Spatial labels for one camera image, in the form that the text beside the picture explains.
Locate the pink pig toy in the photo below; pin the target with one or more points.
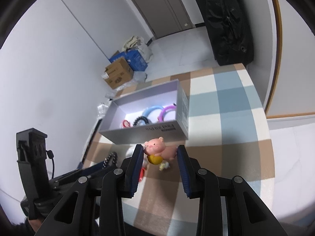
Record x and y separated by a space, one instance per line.
157 151

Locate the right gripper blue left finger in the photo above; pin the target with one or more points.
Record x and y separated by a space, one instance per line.
118 184

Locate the checkered table mat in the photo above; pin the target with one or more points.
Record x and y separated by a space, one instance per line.
227 133

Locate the blue cardboard box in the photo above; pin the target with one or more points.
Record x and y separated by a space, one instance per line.
133 58

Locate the small yellow green trinket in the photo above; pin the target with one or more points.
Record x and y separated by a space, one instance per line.
164 165

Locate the white plastic packaging bag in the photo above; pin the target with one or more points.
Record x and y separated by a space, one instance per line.
103 107

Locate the red round ornament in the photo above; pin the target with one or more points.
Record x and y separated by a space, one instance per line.
142 173

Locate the black large bag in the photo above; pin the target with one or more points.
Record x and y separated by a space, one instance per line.
228 30

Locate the white round lid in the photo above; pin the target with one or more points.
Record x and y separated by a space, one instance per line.
130 152

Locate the beige cloth bag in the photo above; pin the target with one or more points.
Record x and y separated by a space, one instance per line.
138 43

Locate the grey door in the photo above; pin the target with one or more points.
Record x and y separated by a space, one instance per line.
164 17

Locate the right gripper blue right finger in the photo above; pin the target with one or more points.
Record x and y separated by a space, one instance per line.
200 183

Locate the brown cardboard box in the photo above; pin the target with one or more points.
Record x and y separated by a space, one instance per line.
117 73

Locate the grey cardboard box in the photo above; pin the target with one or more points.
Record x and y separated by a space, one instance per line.
156 111

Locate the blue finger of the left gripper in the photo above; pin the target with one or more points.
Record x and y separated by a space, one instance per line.
94 168

